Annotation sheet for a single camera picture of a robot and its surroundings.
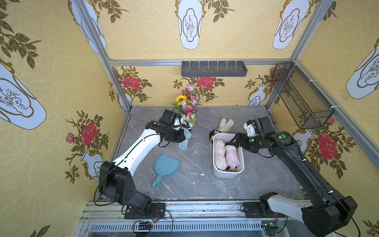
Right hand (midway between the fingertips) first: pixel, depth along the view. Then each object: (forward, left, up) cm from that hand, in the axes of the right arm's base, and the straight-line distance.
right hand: (238, 141), depth 77 cm
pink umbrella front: (-3, +1, -11) cm, 12 cm away
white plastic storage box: (-12, +3, -14) cm, 19 cm away
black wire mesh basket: (+22, -34, +12) cm, 42 cm away
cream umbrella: (-5, +8, -10) cm, 14 cm away
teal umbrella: (-1, +29, -3) cm, 29 cm away
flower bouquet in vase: (+30, +30, -3) cm, 42 cm away
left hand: (+4, +32, -4) cm, 33 cm away
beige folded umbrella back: (+20, +3, -14) cm, 25 cm away
